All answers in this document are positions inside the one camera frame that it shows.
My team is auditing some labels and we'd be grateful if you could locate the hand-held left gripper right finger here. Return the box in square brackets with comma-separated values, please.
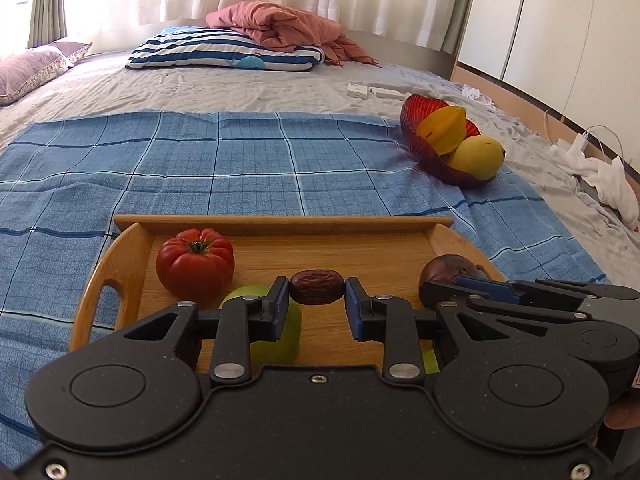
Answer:
[346, 276, 546, 383]

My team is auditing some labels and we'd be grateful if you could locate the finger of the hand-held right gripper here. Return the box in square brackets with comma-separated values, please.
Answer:
[422, 281, 601, 333]
[457, 275, 640, 313]

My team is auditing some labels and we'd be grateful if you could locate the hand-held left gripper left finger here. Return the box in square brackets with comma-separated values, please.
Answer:
[122, 276, 290, 386]

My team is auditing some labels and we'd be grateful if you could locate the large green apple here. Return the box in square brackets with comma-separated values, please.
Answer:
[218, 284, 304, 364]

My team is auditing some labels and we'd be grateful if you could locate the dried red date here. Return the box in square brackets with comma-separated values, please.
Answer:
[288, 269, 346, 306]

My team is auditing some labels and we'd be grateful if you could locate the dark purple passion fruit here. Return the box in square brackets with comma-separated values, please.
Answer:
[418, 254, 488, 308]

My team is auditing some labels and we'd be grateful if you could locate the wooden tray with handles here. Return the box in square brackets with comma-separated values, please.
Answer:
[69, 214, 506, 376]

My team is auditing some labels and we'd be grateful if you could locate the ribbed red tomato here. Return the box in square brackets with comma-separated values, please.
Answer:
[156, 228, 236, 307]

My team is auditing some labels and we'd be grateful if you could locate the yellow mango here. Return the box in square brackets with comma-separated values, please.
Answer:
[446, 135, 506, 181]

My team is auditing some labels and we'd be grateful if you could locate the large white cloth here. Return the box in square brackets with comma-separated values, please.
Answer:
[550, 147, 640, 226]

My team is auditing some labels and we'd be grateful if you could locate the yellow starfruit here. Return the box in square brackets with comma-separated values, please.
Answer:
[416, 105, 468, 157]

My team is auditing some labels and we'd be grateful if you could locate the blue plaid blanket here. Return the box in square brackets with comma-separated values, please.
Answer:
[0, 110, 611, 468]

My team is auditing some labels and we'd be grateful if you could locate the red glass bowl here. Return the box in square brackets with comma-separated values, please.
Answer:
[400, 93, 498, 187]

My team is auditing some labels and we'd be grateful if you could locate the small white cloth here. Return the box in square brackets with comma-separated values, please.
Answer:
[461, 85, 496, 111]

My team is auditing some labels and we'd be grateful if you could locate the light grey bed sheet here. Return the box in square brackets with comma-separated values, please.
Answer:
[0, 50, 640, 281]

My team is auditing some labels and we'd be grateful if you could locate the blue white striped pillow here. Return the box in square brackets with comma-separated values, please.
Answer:
[125, 26, 326, 72]

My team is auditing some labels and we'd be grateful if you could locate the white wardrobe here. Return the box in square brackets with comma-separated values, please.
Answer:
[457, 0, 640, 156]

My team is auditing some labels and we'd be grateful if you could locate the pink crumpled blanket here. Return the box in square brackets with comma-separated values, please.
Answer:
[206, 1, 382, 68]

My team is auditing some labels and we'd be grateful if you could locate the green-grey drape curtain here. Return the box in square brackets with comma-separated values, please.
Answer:
[452, 0, 482, 57]

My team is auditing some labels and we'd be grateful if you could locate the purple floral pillow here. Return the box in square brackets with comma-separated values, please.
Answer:
[0, 41, 93, 107]

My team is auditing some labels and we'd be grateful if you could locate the grey drape curtain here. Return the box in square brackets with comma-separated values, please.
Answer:
[27, 0, 68, 48]

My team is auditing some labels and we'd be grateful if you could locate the white charger with cable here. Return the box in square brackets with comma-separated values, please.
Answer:
[544, 109, 626, 161]

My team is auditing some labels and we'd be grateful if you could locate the bed frame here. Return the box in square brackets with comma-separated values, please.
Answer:
[345, 27, 640, 186]

